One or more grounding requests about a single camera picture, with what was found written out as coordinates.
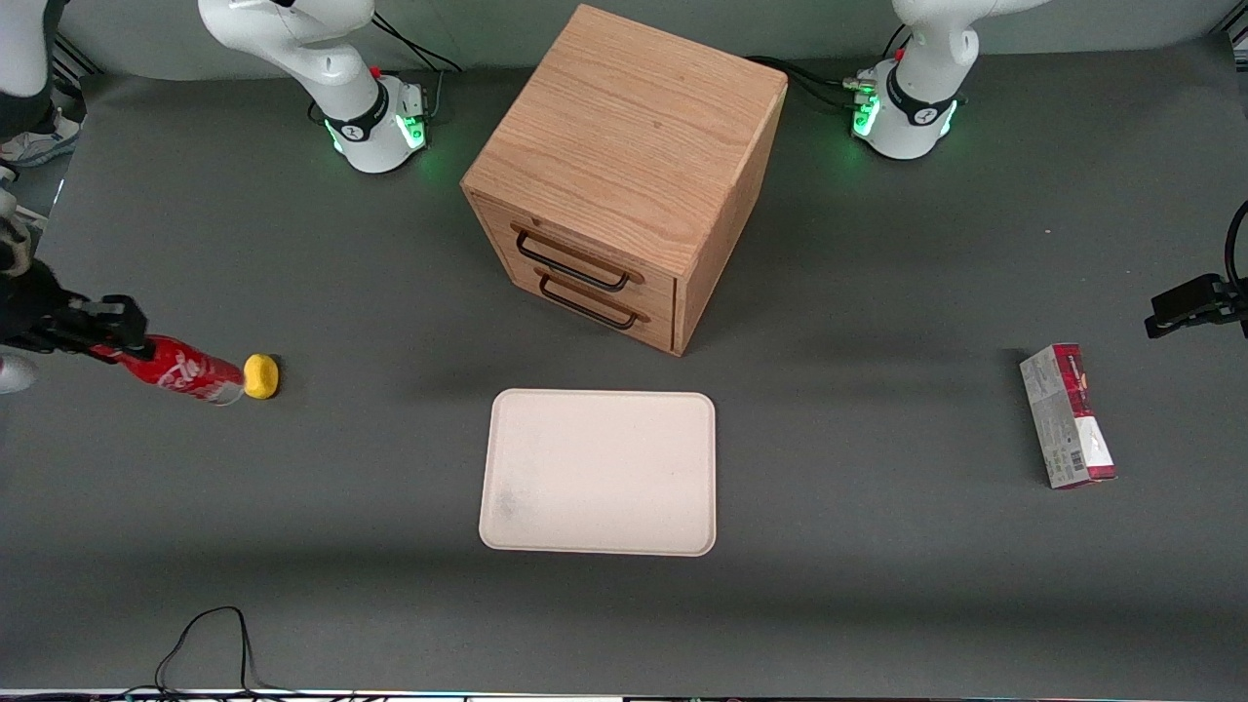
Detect red coke bottle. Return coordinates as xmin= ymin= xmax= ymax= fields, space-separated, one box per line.
xmin=115 ymin=334 xmax=246 ymax=407

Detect wooden drawer cabinet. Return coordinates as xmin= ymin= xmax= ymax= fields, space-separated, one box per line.
xmin=460 ymin=3 xmax=789 ymax=358

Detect aluminium frame profile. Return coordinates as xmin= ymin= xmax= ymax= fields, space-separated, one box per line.
xmin=1212 ymin=21 xmax=1248 ymax=71

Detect black wire drawer handle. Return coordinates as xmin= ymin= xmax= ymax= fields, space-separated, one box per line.
xmin=512 ymin=222 xmax=645 ymax=293
xmin=534 ymin=265 xmax=650 ymax=331

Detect black right arm base cables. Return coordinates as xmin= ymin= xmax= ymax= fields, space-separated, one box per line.
xmin=308 ymin=13 xmax=463 ymax=123

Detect black arm base cables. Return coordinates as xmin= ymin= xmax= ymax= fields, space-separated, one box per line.
xmin=308 ymin=13 xmax=463 ymax=123
xmin=745 ymin=24 xmax=913 ymax=113

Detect beige plastic tray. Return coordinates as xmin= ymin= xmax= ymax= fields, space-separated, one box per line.
xmin=479 ymin=388 xmax=718 ymax=558

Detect black left arm base cables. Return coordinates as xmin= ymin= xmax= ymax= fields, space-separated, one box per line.
xmin=745 ymin=24 xmax=913 ymax=113

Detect grey and red carton box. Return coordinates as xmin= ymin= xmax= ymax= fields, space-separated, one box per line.
xmin=1019 ymin=342 xmax=1118 ymax=489

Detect yellow lemon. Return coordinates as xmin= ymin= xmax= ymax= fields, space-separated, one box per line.
xmin=243 ymin=354 xmax=281 ymax=401

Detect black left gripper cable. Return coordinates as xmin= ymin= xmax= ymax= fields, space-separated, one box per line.
xmin=1224 ymin=200 xmax=1248 ymax=293

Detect grey sneaker shoe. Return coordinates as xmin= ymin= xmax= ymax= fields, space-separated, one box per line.
xmin=0 ymin=105 xmax=83 ymax=168

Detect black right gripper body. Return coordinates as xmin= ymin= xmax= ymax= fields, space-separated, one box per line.
xmin=0 ymin=259 xmax=79 ymax=354

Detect black looped cable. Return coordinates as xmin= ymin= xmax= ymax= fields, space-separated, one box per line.
xmin=154 ymin=605 xmax=286 ymax=699

